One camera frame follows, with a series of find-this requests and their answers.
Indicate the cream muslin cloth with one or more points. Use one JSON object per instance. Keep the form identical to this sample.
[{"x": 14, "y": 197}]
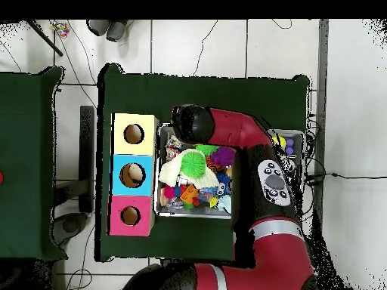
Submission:
[{"x": 172, "y": 172}]

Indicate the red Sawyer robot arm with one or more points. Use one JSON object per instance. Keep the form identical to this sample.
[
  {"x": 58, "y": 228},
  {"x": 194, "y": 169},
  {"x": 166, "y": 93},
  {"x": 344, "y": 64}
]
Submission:
[{"x": 272, "y": 241}]

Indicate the shallow clear mesh bin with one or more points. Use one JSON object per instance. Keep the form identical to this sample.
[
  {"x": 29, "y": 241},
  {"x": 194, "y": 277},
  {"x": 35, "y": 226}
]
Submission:
[{"x": 181, "y": 211}]

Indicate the wooden box with three holes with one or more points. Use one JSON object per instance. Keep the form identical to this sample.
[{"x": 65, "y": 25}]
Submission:
[{"x": 134, "y": 160}]

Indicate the purple spiky ball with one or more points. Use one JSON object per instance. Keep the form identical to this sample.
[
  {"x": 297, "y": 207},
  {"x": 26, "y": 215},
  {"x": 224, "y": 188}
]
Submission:
[{"x": 222, "y": 157}]

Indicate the orange plastic toy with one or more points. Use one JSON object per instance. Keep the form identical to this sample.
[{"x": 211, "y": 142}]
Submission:
[{"x": 189, "y": 194}]

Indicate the black power adapter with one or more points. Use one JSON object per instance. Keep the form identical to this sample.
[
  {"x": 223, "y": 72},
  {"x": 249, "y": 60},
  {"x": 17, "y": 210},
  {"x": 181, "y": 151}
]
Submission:
[{"x": 314, "y": 179}]

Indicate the side table with green cloth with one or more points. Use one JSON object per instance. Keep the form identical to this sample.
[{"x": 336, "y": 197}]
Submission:
[{"x": 27, "y": 163}]

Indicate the small colourful object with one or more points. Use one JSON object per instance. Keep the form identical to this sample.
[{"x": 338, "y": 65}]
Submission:
[{"x": 59, "y": 28}]

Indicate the black rod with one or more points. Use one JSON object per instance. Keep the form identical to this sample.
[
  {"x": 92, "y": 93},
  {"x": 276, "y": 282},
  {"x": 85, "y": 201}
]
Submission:
[{"x": 43, "y": 37}]

